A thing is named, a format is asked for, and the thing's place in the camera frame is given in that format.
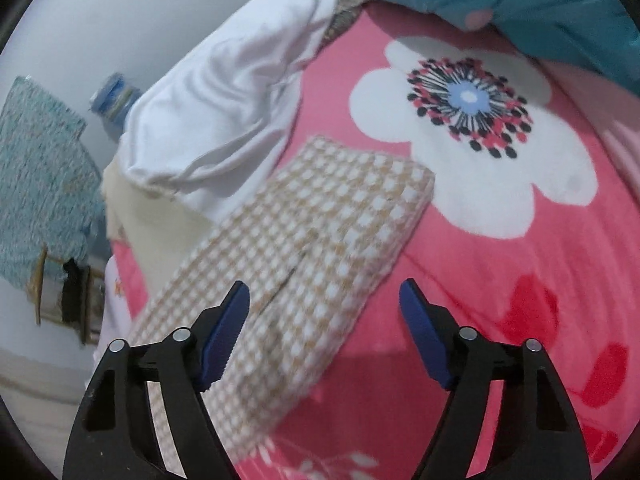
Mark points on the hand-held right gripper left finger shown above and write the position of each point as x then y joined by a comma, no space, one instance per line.
225,340

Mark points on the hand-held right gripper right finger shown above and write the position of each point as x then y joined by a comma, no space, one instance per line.
425,330

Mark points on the beige white checked garment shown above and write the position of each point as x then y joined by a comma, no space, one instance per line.
325,220

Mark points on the pink floral blanket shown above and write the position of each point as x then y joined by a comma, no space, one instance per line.
475,270

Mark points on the pale printed bed sheet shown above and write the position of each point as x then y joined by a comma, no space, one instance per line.
112,310

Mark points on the cream cloth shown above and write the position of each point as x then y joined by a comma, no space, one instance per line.
150,230

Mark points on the black item on chair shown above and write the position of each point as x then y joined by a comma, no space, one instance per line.
75,285

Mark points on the wooden chair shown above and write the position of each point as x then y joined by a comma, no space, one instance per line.
40,280

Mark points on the blue water bottle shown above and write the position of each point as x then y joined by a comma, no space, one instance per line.
112,100

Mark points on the brown patterned cloth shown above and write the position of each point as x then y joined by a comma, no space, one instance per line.
345,15

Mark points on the teal fleece cloth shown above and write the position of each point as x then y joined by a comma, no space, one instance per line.
525,0

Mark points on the teal patterned wall cloth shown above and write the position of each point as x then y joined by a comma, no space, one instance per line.
40,175

